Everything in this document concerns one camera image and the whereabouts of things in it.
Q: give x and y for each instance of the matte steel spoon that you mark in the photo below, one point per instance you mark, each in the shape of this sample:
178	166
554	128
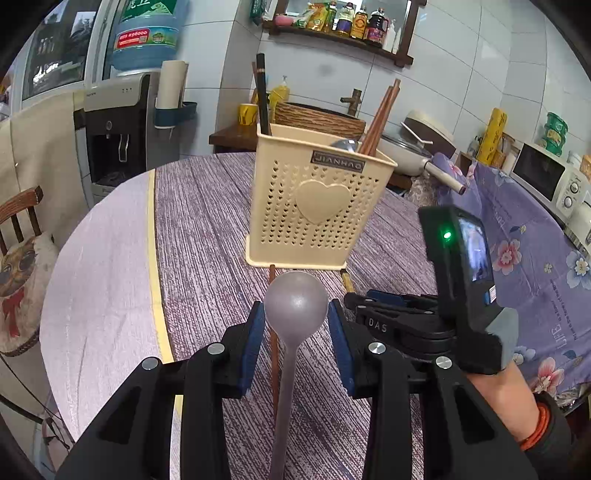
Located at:
288	350

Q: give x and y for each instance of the yellow packaged roll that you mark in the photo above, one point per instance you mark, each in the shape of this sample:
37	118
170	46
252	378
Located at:
492	136

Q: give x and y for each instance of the green stacked containers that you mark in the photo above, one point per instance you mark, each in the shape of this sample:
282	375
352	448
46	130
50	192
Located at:
555	134

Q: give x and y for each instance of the white microwave oven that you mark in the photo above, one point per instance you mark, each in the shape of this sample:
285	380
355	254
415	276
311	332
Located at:
555	184

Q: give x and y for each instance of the dark sauce bottle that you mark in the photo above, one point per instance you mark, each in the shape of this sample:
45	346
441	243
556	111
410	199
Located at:
377	28

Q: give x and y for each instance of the dark wooden counter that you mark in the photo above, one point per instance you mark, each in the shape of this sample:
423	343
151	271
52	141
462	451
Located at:
235	138

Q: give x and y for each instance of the cream perforated utensil holder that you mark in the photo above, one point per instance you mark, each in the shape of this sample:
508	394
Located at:
310	199

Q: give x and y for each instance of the black gold-banded chopstick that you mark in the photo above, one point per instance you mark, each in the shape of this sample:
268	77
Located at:
347	281
264	116

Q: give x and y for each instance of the brass faucet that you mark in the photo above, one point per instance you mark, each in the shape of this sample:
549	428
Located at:
353	101

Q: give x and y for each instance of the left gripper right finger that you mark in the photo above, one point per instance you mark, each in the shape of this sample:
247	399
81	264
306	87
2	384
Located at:
463	438

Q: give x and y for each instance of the yellow mug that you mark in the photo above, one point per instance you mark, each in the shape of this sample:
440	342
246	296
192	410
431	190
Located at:
248	113

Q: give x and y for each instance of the person right hand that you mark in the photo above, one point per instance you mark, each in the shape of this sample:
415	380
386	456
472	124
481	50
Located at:
509	395

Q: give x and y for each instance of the purple floral cloth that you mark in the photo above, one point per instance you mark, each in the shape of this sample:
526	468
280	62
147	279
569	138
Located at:
538	272

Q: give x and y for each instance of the yellow oil bottle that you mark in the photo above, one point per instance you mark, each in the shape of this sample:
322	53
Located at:
318	15

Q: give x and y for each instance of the brown rice cooker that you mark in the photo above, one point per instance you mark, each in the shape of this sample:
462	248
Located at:
436	138

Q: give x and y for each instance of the blue water jug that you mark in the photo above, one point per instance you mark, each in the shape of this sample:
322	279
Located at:
147	34

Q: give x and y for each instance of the shiny steel spoon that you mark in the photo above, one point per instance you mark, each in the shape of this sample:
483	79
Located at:
349	145

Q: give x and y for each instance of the purple woven tablecloth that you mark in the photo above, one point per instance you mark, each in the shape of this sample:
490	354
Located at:
202	210

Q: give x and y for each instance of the sliding glass window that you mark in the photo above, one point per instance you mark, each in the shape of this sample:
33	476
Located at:
59	47

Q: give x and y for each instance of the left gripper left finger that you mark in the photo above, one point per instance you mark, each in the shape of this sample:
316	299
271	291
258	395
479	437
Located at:
130	437

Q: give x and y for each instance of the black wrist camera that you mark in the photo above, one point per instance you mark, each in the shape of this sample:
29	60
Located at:
486	332

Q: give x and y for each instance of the brown wooden chopstick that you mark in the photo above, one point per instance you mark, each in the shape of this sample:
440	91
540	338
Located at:
386	114
275	369
364	148

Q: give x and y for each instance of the yellow soap dispenser bottle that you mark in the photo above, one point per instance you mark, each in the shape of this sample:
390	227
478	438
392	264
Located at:
279	94

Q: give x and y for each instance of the black water dispenser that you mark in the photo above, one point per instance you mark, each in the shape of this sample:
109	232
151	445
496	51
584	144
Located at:
121	138

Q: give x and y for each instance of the dog print cushion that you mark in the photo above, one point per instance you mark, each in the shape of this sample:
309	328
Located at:
26	270

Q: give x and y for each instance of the cream frying pan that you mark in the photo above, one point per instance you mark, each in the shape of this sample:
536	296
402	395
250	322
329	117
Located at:
413	161

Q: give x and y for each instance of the woven pattern basin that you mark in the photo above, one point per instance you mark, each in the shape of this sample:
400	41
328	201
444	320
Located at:
315	118

